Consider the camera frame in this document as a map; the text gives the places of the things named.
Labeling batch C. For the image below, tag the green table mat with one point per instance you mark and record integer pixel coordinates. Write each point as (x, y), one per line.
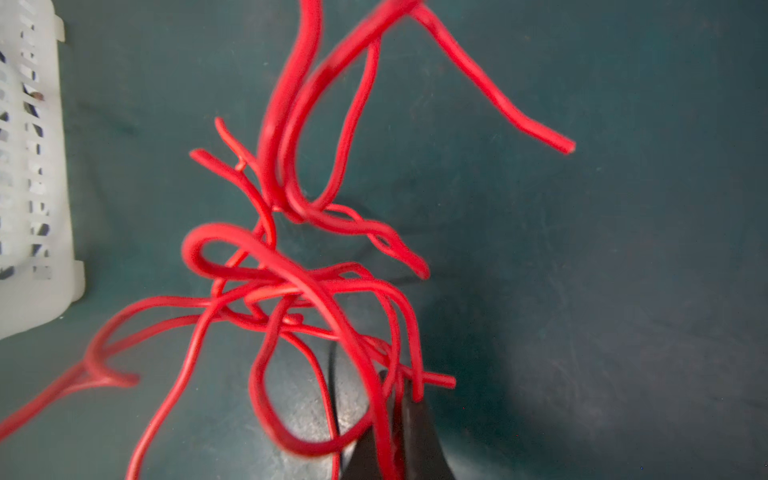
(604, 312)

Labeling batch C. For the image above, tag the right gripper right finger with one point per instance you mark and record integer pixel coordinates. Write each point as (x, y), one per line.
(423, 455)

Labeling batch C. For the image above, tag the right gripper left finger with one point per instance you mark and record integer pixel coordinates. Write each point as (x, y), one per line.
(363, 463)

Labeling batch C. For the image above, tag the front white perforated basket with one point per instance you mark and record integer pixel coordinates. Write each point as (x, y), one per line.
(40, 275)

